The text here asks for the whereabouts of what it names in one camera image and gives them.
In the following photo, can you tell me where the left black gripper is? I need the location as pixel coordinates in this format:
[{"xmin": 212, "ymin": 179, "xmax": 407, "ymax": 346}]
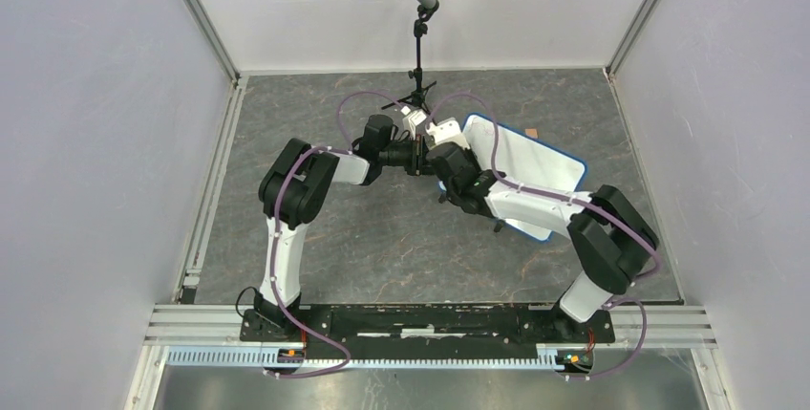
[{"xmin": 377, "ymin": 134, "xmax": 436, "ymax": 177}]

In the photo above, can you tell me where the blue framed whiteboard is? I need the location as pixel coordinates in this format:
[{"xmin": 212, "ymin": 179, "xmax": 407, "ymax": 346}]
[{"xmin": 459, "ymin": 113, "xmax": 587, "ymax": 242}]

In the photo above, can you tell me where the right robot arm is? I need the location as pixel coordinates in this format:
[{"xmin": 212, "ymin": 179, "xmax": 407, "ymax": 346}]
[{"xmin": 426, "ymin": 142, "xmax": 660, "ymax": 341}]

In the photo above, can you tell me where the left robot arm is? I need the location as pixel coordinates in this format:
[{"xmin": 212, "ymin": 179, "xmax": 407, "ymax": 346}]
[{"xmin": 250, "ymin": 114, "xmax": 434, "ymax": 341}]

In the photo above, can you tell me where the black microphone tripod stand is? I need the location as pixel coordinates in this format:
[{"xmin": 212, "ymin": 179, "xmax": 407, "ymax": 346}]
[{"xmin": 399, "ymin": 0, "xmax": 439, "ymax": 113}]

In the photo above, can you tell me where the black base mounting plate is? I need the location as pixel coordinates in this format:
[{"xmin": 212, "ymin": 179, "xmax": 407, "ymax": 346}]
[{"xmin": 240, "ymin": 303, "xmax": 616, "ymax": 362}]

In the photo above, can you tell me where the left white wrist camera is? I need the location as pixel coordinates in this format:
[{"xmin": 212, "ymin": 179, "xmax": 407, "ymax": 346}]
[{"xmin": 400, "ymin": 105, "xmax": 429, "ymax": 140}]

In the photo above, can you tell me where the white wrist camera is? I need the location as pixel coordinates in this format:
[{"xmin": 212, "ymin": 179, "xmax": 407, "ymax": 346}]
[
  {"xmin": 425, "ymin": 118, "xmax": 470, "ymax": 150},
  {"xmin": 400, "ymin": 105, "xmax": 429, "ymax": 140}
]

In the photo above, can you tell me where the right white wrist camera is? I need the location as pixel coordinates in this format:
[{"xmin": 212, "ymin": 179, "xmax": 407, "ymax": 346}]
[{"xmin": 425, "ymin": 118, "xmax": 470, "ymax": 150}]

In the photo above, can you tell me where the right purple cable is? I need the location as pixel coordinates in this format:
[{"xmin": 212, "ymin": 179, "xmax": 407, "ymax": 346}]
[{"xmin": 430, "ymin": 91, "xmax": 665, "ymax": 383}]

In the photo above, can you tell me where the purple cable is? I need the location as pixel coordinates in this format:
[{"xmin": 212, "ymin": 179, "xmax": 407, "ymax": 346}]
[
  {"xmin": 430, "ymin": 91, "xmax": 665, "ymax": 383},
  {"xmin": 269, "ymin": 90, "xmax": 413, "ymax": 380}
]

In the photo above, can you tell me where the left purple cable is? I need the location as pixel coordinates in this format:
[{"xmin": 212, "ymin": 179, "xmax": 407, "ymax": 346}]
[{"xmin": 269, "ymin": 90, "xmax": 413, "ymax": 380}]

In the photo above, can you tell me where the slotted cable duct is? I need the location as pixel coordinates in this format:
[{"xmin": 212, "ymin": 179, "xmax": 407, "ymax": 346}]
[{"xmin": 165, "ymin": 346, "xmax": 593, "ymax": 372}]

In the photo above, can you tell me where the aluminium frame rail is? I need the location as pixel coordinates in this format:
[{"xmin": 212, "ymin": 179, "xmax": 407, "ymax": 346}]
[{"xmin": 127, "ymin": 304, "xmax": 731, "ymax": 409}]

